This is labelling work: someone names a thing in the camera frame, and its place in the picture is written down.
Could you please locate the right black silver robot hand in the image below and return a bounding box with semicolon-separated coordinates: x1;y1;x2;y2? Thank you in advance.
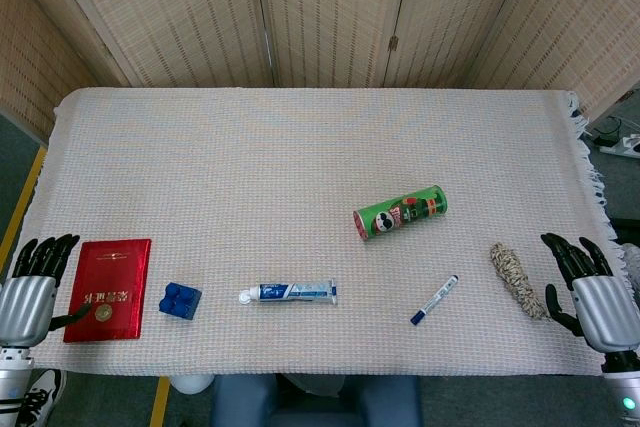
540;232;640;354

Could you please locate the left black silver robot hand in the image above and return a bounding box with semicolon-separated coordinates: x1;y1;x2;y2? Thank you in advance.
0;234;94;348

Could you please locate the white blue toothpaste tube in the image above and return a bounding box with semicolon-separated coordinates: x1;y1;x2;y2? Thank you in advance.
237;279;339;307

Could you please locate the blue robot base seat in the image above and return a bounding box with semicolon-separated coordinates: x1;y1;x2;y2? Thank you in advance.
209;374;424;427

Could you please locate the red certificate booklet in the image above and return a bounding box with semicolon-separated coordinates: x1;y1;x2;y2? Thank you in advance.
63;238;153;344

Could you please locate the black white sneaker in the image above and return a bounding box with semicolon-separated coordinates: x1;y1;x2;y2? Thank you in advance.
18;369;68;427

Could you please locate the blue building block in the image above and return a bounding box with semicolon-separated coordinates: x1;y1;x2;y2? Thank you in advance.
158;281;204;322

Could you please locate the white power strip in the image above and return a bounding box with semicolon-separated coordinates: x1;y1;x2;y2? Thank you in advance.
598;134;640;159

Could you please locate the blue white marker pen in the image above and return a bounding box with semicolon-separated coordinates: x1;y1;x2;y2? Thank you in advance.
410;274;460;326

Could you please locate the white round base part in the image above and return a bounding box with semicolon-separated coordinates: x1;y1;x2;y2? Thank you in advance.
169;375;214;396

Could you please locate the green Pringles can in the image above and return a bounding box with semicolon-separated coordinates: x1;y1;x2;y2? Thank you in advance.
352;184;450;242

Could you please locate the white woven tablecloth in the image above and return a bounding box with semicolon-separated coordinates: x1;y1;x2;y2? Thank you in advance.
22;86;629;378

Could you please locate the bamboo folding screen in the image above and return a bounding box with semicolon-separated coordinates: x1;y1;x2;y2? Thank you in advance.
0;0;640;143

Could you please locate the braided beige rope bundle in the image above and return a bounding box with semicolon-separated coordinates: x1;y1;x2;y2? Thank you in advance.
488;241;555;323

